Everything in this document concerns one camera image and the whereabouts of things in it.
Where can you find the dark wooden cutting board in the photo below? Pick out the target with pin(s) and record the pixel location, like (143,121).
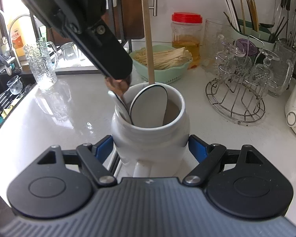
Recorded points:
(135,9)

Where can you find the green plastic basket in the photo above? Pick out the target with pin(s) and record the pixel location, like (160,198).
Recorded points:
(162,75)

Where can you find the yellow plastic jug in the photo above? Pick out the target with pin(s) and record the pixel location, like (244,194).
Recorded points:
(18,39)

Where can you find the red-lid plastic jar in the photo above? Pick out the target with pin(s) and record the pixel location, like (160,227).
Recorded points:
(187,34)

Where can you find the row of hanging kitchen tools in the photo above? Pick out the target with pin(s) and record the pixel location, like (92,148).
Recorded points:
(288,9)

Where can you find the small wine glass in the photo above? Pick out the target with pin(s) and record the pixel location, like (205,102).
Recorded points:
(14,85)

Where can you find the small pump bottle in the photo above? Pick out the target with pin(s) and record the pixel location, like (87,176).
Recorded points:
(4,45)

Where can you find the bunch of assorted chopsticks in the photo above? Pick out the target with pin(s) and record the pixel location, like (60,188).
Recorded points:
(234,12)

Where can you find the sink drain rack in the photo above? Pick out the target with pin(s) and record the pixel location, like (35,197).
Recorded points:
(2,103)

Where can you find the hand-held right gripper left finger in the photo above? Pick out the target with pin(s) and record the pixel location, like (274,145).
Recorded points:
(104,150)

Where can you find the clear glass cup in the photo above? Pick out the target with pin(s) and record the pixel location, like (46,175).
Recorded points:
(69,51)

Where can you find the textured glass tumbler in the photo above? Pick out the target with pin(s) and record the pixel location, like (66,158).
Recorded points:
(213,44)

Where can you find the green chopstick holder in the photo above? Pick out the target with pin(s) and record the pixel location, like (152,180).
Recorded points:
(268,42)

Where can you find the purple lid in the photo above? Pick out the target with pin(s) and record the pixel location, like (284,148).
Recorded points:
(246,45)

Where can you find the tall ribbed glass mug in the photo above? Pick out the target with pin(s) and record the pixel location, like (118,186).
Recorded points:
(283,71)

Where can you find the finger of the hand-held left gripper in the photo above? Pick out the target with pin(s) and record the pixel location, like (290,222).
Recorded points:
(108,54)

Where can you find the wooden chopstick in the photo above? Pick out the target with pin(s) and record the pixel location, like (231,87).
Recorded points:
(148,42)

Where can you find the textured glass mug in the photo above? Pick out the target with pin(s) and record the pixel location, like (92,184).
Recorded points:
(40,64)

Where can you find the black kitchen sink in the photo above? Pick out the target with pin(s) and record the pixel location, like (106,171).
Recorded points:
(5,103)

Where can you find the copper spoon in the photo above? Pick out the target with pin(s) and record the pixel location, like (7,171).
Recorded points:
(115,86)

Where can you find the crystal stem glass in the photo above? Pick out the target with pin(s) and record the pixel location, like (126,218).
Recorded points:
(263,71)
(233,56)

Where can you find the white ceramic mug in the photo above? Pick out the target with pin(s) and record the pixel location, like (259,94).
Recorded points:
(150,143)

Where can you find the dried noodles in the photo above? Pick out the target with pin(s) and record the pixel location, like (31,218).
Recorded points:
(162,59)

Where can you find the small steel faucet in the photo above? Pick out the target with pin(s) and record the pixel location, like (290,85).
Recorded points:
(19,17)

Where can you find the white drip tray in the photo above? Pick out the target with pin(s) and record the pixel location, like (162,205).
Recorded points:
(71,66)

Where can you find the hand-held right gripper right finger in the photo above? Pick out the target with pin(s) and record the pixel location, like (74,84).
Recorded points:
(198,150)

